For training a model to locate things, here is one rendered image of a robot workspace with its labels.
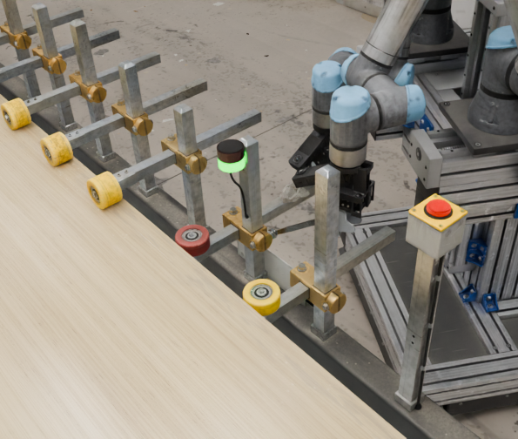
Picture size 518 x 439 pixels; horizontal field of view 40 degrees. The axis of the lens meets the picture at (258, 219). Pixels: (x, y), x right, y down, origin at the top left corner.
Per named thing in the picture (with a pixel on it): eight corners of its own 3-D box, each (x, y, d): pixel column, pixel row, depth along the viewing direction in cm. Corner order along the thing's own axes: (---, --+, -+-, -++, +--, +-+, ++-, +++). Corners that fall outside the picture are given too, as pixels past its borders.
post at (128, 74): (153, 199, 217) (128, 57, 186) (159, 205, 215) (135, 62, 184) (144, 205, 215) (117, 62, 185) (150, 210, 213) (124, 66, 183)
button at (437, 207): (435, 203, 120) (437, 195, 119) (454, 213, 117) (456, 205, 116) (420, 212, 118) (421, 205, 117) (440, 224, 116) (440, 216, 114)
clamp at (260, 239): (238, 220, 180) (237, 205, 177) (272, 246, 172) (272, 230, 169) (221, 230, 178) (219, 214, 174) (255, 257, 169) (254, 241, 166)
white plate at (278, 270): (239, 253, 189) (237, 224, 182) (306, 305, 173) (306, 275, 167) (238, 253, 188) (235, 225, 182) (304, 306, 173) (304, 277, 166)
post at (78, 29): (109, 157, 230) (79, 16, 199) (114, 161, 227) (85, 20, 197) (99, 160, 228) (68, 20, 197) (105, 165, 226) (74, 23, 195)
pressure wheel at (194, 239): (199, 253, 175) (195, 218, 168) (219, 269, 170) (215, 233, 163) (173, 268, 171) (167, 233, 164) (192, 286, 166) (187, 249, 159)
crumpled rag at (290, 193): (295, 181, 186) (295, 173, 184) (313, 192, 181) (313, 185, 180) (270, 195, 181) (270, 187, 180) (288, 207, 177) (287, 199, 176)
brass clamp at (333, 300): (306, 274, 167) (306, 259, 163) (348, 305, 158) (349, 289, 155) (287, 287, 164) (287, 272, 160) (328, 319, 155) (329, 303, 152)
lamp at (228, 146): (238, 211, 169) (232, 135, 155) (253, 222, 165) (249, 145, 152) (219, 222, 166) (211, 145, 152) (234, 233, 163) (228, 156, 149)
